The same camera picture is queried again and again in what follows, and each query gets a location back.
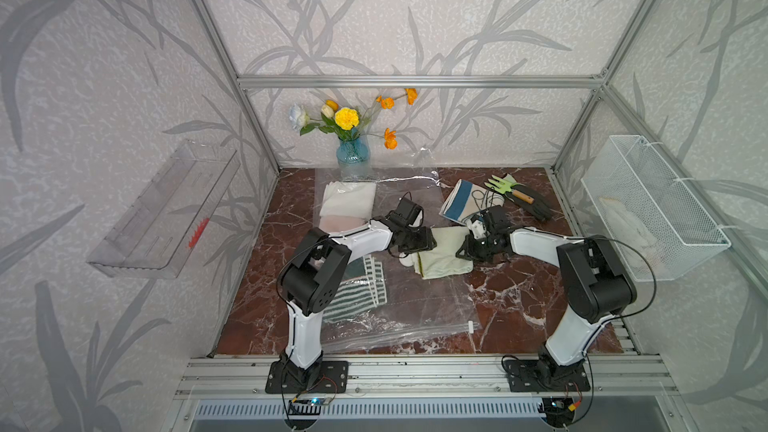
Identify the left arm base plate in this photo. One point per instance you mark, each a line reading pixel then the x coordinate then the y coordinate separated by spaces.
pixel 325 376

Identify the artificial flower bouquet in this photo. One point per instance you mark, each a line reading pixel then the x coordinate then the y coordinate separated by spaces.
pixel 349 124

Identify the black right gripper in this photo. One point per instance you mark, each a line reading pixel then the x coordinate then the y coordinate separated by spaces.
pixel 467 252

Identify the clear plastic wall shelf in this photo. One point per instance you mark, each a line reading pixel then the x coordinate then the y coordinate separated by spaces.
pixel 154 238

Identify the blue white striped towel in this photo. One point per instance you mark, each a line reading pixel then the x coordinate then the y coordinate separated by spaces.
pixel 467 199

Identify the aluminium frame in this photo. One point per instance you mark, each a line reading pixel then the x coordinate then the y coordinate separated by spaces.
pixel 547 82

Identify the clear plastic vacuum bag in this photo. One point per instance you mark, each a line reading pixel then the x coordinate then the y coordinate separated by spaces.
pixel 418 311

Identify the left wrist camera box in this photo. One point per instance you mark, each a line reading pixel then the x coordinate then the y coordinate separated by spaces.
pixel 406 214

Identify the cream towel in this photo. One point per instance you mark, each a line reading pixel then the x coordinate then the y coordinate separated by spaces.
pixel 442 261

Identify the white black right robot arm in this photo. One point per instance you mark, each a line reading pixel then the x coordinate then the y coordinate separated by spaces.
pixel 596 284

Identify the white cloth in basket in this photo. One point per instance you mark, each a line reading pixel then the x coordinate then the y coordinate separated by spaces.
pixel 626 227

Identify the green white striped towel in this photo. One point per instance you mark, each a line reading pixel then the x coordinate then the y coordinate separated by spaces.
pixel 362 288

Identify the circuit board with wires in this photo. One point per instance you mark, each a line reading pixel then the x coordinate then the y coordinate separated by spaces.
pixel 560 413
pixel 300 407

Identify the green garden fork wooden handle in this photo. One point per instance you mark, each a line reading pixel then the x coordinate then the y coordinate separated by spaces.
pixel 505 187

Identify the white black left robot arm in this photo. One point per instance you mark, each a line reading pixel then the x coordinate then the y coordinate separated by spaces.
pixel 310 280

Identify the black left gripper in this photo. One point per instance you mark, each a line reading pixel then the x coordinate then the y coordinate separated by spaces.
pixel 427 238

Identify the right circuit board with wires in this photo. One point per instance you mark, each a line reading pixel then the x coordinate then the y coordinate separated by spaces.
pixel 560 413

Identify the left circuit board with wires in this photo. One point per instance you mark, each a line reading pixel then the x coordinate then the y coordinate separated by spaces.
pixel 300 407

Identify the pink fluffy towel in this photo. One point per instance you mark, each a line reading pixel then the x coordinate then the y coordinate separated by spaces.
pixel 334 224

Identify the blue glass vase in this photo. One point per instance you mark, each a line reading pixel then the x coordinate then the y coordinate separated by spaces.
pixel 353 158

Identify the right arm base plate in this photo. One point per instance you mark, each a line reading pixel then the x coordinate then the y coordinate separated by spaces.
pixel 543 375

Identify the white wire mesh basket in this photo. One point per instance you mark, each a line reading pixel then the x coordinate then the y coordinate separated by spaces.
pixel 630 169

